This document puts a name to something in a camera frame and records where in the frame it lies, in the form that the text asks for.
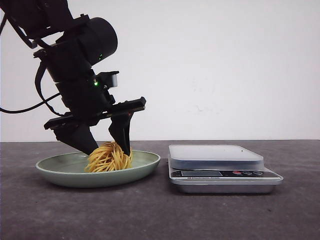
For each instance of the silver digital kitchen scale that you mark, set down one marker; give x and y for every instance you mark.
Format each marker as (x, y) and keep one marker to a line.
(219, 168)

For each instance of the light green oval plate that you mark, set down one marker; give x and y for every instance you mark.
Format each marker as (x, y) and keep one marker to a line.
(68, 170)

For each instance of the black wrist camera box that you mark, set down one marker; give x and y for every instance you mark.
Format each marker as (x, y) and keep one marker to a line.
(107, 80)

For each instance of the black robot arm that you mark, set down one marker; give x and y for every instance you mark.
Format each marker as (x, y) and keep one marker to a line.
(68, 48)

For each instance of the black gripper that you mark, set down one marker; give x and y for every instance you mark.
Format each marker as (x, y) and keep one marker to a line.
(89, 103)

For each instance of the yellow vermicelli noodle bundle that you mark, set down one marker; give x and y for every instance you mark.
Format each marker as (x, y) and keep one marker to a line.
(108, 157)

